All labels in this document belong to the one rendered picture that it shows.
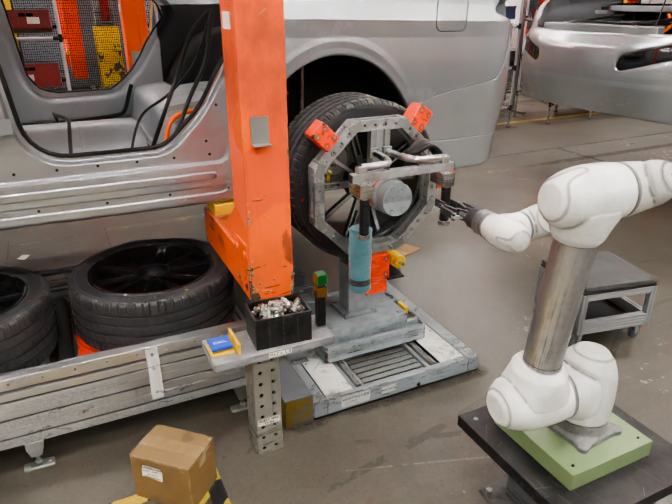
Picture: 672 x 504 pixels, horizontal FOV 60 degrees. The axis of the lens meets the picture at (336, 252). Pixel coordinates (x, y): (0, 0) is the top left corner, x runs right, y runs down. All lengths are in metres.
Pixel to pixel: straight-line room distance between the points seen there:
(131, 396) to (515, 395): 1.36
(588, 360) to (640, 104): 2.94
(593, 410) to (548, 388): 0.22
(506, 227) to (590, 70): 2.81
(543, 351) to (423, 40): 1.64
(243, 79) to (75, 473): 1.48
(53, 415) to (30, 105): 2.29
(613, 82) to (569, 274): 3.13
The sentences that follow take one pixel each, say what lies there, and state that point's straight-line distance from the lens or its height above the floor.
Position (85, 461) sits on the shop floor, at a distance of 2.41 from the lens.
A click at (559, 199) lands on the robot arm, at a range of 1.36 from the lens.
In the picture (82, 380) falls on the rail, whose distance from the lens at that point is 2.24.
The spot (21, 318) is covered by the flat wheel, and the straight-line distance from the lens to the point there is 2.35.
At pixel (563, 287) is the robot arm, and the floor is 0.90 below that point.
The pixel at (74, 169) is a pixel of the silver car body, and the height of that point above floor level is 0.94.
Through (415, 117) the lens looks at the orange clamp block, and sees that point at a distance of 2.30.
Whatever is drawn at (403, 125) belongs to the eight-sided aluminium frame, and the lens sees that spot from 2.28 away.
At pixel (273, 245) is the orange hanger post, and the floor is 0.73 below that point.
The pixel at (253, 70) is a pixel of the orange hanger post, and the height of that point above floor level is 1.33.
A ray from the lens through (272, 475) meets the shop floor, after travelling 2.20.
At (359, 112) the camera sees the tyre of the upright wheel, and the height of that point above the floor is 1.14.
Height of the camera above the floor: 1.53
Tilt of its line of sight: 24 degrees down
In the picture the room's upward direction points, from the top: straight up
